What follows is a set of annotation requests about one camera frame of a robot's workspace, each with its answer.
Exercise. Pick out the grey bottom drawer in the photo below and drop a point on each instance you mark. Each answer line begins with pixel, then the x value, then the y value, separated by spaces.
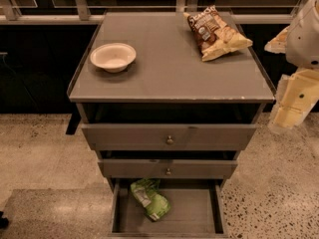
pixel 195 212

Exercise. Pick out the metal window railing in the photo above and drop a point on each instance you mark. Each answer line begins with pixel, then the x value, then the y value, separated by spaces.
pixel 91 11

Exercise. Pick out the green rice chip bag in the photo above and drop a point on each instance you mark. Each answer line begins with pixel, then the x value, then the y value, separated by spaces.
pixel 146 192

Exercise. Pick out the black object at floor edge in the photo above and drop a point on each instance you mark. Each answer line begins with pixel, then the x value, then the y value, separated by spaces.
pixel 4 222

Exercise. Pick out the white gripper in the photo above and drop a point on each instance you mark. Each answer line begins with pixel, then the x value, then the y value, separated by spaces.
pixel 304 42

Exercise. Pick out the grey drawer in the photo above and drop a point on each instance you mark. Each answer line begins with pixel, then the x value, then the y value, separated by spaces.
pixel 152 136
pixel 155 168
pixel 195 212

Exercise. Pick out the grey drawer cabinet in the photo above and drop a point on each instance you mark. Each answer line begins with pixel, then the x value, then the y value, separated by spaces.
pixel 168 82

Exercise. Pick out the grey middle drawer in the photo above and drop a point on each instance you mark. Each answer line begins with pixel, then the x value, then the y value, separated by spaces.
pixel 155 168

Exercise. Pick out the white paper bowl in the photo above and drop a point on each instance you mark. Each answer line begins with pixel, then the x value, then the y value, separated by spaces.
pixel 113 57

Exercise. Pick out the grey top drawer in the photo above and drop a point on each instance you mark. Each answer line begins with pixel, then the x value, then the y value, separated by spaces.
pixel 152 136

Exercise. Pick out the brown yellow chip bag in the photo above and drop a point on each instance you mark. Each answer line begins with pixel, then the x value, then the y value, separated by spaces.
pixel 213 36

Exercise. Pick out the brass top drawer knob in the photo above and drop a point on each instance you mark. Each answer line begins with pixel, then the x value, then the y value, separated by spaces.
pixel 169 140

